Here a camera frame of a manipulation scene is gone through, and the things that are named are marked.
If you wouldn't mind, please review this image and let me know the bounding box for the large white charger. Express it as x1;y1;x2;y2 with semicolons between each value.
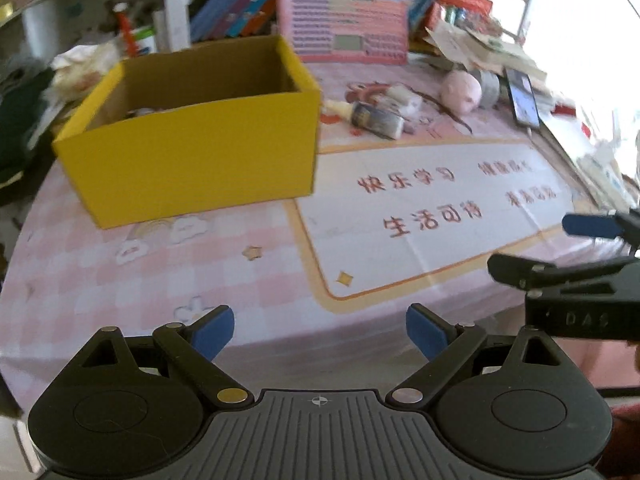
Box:
385;84;423;110

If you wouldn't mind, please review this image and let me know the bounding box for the pink keyboard learning tablet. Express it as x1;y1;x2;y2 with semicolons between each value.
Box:
277;0;408;65

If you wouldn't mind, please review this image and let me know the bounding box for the white tape roll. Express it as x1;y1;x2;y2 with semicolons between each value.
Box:
472;68;500;110

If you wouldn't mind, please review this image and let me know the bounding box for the yellow cardboard box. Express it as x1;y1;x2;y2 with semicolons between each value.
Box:
53;36;321;229

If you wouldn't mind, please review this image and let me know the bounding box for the pink checkered table mat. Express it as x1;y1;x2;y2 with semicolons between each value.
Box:
0;58;616;411

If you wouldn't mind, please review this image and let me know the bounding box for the pink plush pig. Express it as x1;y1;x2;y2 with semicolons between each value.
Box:
439;70;483;115

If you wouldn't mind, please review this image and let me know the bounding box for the row of blue books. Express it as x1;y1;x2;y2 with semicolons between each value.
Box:
190;0;252;44

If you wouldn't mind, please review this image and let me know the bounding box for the black smartphone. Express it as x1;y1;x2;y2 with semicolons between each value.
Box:
504;68;540;131

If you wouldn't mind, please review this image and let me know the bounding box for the white tissue pack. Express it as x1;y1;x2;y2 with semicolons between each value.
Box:
50;41;120;102

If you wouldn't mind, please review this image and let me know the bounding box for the dark blue white bottle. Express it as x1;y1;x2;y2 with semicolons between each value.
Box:
323;100;405;140

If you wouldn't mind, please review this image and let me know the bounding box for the stack of papers and books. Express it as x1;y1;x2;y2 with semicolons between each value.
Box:
427;21;547;82

